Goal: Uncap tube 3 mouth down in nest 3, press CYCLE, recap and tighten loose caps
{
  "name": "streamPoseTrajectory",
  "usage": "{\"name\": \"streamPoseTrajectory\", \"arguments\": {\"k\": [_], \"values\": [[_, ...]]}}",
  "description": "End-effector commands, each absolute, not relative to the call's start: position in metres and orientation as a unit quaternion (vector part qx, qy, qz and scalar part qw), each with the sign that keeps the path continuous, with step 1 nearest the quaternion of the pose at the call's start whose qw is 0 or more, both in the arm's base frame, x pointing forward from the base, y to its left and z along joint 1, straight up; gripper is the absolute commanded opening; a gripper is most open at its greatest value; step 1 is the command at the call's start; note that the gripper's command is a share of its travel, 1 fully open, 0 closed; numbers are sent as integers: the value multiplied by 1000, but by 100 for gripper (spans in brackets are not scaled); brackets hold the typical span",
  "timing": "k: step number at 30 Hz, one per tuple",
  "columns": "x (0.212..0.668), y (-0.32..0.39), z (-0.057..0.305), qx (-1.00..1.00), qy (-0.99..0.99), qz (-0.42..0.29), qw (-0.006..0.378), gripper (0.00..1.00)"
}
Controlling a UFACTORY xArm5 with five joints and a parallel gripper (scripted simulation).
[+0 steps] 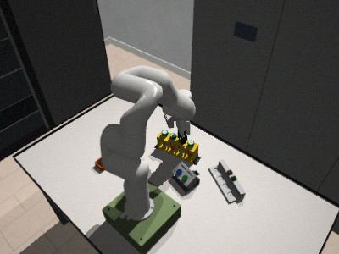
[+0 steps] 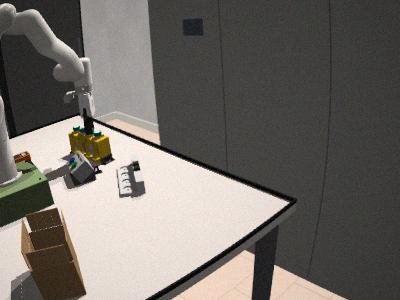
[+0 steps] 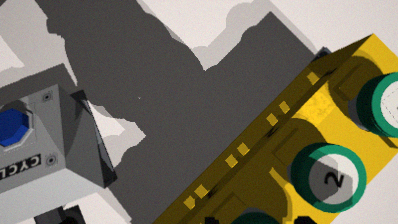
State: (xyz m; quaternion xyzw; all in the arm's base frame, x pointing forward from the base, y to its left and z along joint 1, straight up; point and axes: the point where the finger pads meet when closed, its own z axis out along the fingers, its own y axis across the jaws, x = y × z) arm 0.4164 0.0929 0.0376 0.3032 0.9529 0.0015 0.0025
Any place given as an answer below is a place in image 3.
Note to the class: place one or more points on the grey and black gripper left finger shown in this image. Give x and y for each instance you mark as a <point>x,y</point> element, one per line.
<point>211,220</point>

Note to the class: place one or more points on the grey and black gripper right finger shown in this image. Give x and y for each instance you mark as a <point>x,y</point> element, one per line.
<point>304,220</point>

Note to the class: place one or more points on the grey button housing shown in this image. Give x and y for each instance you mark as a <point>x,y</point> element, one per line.
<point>51,154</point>

